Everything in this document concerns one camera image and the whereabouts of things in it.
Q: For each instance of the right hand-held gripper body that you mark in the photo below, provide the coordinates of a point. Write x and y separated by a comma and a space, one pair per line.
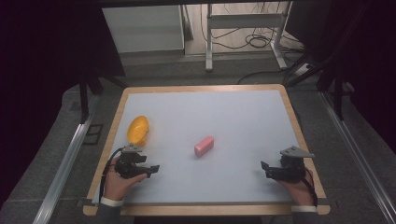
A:
292, 168

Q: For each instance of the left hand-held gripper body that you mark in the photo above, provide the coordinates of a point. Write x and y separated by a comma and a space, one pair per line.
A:
128, 165

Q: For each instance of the yellow bowl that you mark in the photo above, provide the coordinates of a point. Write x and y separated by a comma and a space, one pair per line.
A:
137, 130

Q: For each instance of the pink soap bar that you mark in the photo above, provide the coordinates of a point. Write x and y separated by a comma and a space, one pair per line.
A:
204, 146

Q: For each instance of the person's left hand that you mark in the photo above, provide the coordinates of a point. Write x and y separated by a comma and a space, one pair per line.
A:
118, 185

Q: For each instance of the person's right hand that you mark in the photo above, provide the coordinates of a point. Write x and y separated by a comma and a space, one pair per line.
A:
298, 190

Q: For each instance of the black metal stand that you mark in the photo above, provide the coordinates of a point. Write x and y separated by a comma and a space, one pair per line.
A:
87, 93
336, 84

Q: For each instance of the white power strip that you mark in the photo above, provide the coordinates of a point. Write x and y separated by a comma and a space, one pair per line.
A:
303, 69

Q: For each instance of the white cabinet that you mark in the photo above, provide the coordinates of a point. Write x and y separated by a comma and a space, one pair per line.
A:
143, 28

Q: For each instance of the aluminium rail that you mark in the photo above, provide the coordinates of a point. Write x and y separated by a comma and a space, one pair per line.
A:
358, 155
63, 171

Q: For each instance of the white metal desk frame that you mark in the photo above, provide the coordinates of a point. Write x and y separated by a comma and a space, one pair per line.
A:
246, 20

